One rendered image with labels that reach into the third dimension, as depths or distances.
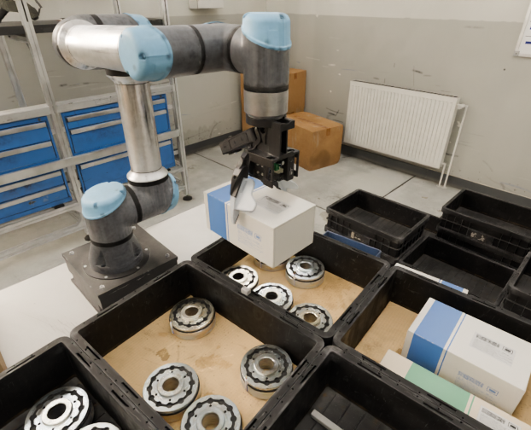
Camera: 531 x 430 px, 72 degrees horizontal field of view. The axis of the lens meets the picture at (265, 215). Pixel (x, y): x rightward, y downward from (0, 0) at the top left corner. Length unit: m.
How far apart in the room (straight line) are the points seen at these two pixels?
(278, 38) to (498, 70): 2.93
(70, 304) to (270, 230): 0.77
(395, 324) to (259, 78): 0.62
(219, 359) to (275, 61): 0.58
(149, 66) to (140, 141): 0.48
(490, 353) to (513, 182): 2.84
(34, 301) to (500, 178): 3.30
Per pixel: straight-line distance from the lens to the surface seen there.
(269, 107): 0.62
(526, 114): 3.44
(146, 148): 1.06
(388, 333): 0.91
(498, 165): 3.57
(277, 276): 1.01
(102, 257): 1.13
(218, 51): 0.65
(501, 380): 0.80
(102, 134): 2.69
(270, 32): 0.60
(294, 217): 0.68
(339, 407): 0.78
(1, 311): 1.33
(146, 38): 0.59
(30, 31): 2.49
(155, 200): 1.10
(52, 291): 1.33
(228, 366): 0.82
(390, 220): 1.99
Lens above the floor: 1.48
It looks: 31 degrees down
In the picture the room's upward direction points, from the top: straight up
